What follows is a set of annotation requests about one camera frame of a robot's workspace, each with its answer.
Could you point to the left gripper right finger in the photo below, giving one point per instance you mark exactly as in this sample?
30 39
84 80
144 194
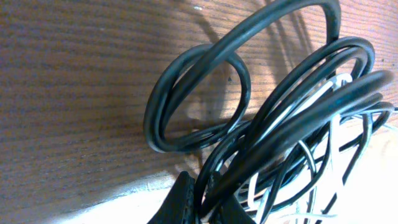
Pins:
231 212

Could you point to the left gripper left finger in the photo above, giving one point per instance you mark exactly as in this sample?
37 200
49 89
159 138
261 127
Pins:
177 208

